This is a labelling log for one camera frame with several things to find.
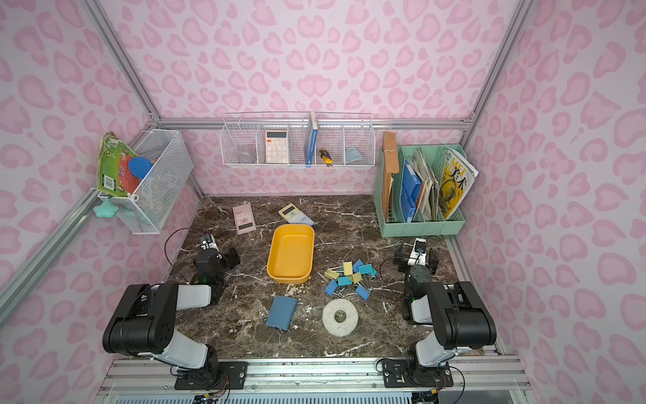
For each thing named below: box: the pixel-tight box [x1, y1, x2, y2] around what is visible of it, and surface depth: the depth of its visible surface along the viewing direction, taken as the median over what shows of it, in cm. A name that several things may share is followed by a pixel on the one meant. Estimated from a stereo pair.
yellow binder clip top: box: [343, 260, 353, 276], surface depth 94 cm
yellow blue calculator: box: [277, 202, 316, 226], surface depth 113 cm
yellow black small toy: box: [318, 149, 334, 167], surface depth 95 cm
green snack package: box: [97, 131, 141, 196], surface depth 72 cm
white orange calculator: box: [264, 129, 288, 165], surface depth 96 cm
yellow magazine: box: [438, 146, 479, 221], surface depth 100 cm
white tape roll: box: [322, 297, 360, 338], surface depth 85 cm
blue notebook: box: [265, 295, 298, 331], surface depth 86 cm
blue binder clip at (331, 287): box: [324, 279, 339, 297], surface depth 92 cm
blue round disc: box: [127, 156, 153, 180], surface depth 77 cm
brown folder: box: [381, 131, 400, 222], surface depth 88 cm
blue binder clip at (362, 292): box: [354, 285, 371, 301], surface depth 91 cm
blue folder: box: [400, 157, 424, 224], surface depth 99 cm
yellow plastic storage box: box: [266, 223, 315, 285], surface depth 100 cm
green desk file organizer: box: [372, 143, 467, 239], surface depth 102 cm
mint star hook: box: [93, 198, 119, 218], surface depth 64 cm
